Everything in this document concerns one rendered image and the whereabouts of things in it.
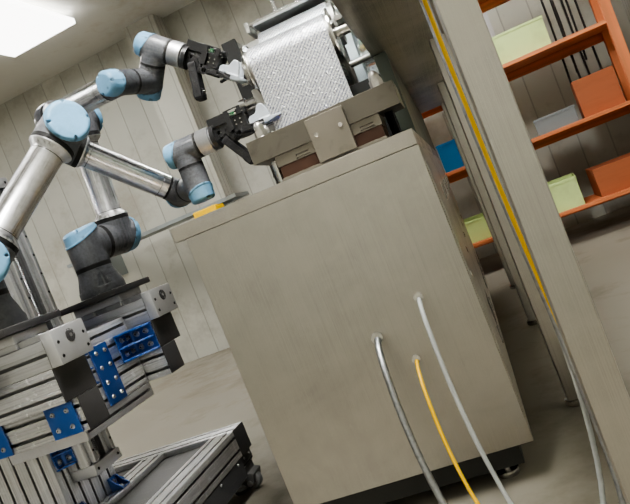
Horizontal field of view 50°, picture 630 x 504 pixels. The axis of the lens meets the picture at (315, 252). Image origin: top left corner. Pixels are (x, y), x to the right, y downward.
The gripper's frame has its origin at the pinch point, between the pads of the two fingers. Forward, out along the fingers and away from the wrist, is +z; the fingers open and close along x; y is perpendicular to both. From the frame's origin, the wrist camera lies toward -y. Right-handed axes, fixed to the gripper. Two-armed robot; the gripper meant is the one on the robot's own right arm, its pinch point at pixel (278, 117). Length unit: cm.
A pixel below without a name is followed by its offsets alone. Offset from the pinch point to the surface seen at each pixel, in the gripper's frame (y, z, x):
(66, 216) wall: 61, -311, 401
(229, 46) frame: 33.2, -13.5, 33.1
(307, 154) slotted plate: -14.6, 7.2, -19.0
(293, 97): 3.3, 6.0, -0.3
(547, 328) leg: -85, 48, 13
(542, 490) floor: -109, 32, -31
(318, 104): -1.3, 11.8, -0.3
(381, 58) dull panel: 3.5, 32.3, 1.5
